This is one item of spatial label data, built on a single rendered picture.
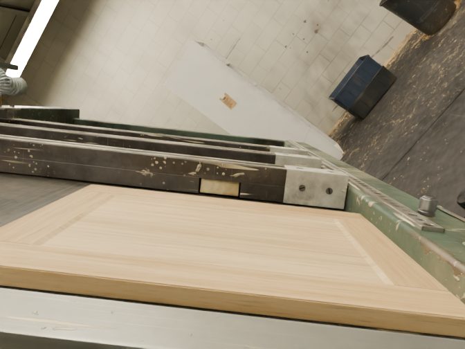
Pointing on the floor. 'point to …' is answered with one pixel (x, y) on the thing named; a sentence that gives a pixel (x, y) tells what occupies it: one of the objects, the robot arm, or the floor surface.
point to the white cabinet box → (240, 101)
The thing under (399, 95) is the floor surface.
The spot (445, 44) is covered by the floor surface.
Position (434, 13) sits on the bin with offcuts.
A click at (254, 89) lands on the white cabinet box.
